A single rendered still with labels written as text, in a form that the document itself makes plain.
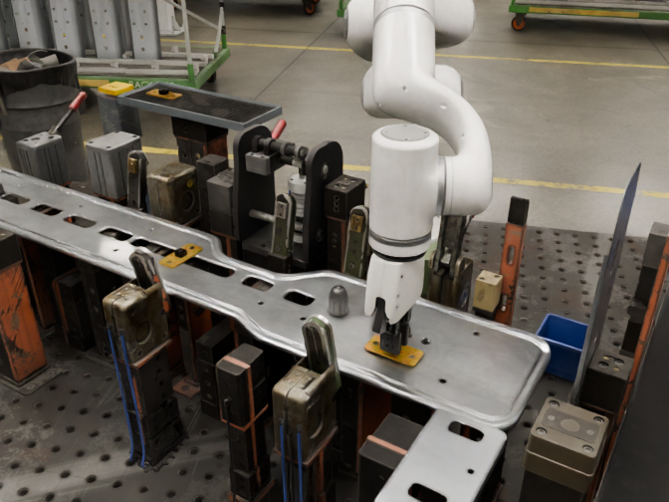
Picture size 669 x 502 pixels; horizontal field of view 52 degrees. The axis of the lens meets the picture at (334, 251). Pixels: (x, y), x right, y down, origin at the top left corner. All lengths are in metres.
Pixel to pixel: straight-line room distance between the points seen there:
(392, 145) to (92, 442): 0.84
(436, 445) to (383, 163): 0.36
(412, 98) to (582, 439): 0.48
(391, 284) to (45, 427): 0.81
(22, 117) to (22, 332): 2.51
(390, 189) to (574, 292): 1.03
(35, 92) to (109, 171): 2.33
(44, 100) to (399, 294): 3.12
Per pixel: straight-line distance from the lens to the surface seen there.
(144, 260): 1.12
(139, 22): 5.47
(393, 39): 0.99
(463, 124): 0.92
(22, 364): 1.55
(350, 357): 1.03
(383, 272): 0.91
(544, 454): 0.88
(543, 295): 1.78
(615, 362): 0.97
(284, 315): 1.12
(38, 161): 1.76
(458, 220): 1.11
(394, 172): 0.85
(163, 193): 1.45
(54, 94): 3.88
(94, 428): 1.42
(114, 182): 1.56
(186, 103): 1.62
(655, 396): 1.01
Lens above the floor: 1.65
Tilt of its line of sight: 30 degrees down
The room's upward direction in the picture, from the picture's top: straight up
